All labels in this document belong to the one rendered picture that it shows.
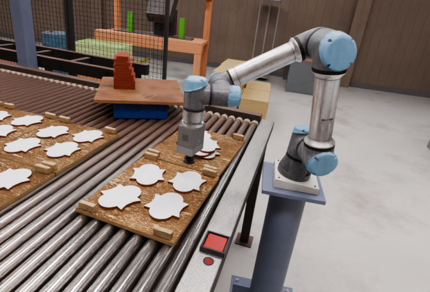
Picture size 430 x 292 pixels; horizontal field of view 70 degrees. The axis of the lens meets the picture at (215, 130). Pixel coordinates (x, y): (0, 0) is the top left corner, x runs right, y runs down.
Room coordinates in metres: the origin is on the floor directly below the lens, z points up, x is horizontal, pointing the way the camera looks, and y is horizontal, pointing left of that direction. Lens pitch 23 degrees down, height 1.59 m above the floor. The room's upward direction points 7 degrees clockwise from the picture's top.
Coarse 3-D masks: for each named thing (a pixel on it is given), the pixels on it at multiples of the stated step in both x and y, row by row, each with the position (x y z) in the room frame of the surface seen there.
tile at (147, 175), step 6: (138, 168) 1.05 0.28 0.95; (144, 168) 1.06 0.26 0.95; (150, 168) 1.06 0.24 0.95; (156, 168) 1.07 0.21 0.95; (138, 174) 1.01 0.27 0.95; (144, 174) 1.01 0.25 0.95; (150, 174) 1.02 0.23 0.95; (156, 174) 1.02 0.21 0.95; (162, 174) 1.03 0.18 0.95; (132, 180) 0.98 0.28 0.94; (138, 180) 0.97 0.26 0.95; (144, 180) 0.98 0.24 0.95; (150, 180) 0.98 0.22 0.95; (156, 180) 0.98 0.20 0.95; (162, 180) 0.99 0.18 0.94; (144, 186) 0.95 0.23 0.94
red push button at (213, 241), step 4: (208, 236) 0.74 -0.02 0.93; (212, 236) 0.74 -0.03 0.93; (216, 236) 0.74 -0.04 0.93; (220, 236) 0.75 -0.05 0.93; (208, 240) 0.72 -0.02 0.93; (212, 240) 0.73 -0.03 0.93; (216, 240) 0.73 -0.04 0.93; (220, 240) 0.73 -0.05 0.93; (224, 240) 0.73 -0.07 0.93; (204, 244) 0.71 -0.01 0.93; (208, 244) 0.71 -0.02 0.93; (212, 244) 0.71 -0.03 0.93; (216, 244) 0.71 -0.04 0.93; (220, 244) 0.71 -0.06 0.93; (224, 244) 0.72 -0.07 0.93; (212, 248) 0.69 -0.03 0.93; (216, 248) 0.69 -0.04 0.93; (220, 248) 0.70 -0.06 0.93
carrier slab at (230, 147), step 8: (176, 136) 1.42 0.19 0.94; (216, 136) 1.48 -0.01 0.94; (224, 136) 1.49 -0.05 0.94; (160, 144) 1.31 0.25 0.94; (168, 144) 1.32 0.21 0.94; (176, 144) 1.33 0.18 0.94; (224, 144) 1.40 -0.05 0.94; (232, 144) 1.41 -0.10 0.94; (240, 144) 1.42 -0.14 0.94; (168, 152) 1.24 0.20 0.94; (176, 152) 1.25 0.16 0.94; (224, 152) 1.30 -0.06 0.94; (232, 152) 1.31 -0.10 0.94; (160, 160) 1.17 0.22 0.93; (168, 160) 1.17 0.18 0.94; (176, 160) 1.18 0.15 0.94; (200, 160) 1.20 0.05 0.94; (208, 160) 1.21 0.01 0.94; (216, 160) 1.22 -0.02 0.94; (224, 160) 1.23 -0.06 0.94; (192, 168) 1.12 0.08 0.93; (200, 168) 1.13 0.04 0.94; (224, 168) 1.16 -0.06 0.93
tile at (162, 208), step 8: (152, 200) 0.86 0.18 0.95; (160, 200) 0.86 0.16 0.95; (168, 200) 0.87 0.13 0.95; (176, 200) 0.87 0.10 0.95; (152, 208) 0.82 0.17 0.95; (160, 208) 0.82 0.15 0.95; (168, 208) 0.83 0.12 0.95; (176, 208) 0.83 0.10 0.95; (184, 208) 0.85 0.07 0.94; (152, 216) 0.78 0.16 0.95; (160, 216) 0.78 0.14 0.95; (168, 216) 0.79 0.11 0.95; (176, 216) 0.79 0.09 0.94
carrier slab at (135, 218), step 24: (168, 168) 1.10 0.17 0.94; (96, 192) 0.88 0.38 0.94; (144, 192) 0.92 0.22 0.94; (168, 192) 0.93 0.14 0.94; (192, 192) 0.95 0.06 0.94; (96, 216) 0.77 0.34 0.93; (120, 216) 0.77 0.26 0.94; (144, 216) 0.79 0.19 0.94; (192, 216) 0.82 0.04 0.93; (168, 240) 0.70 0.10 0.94
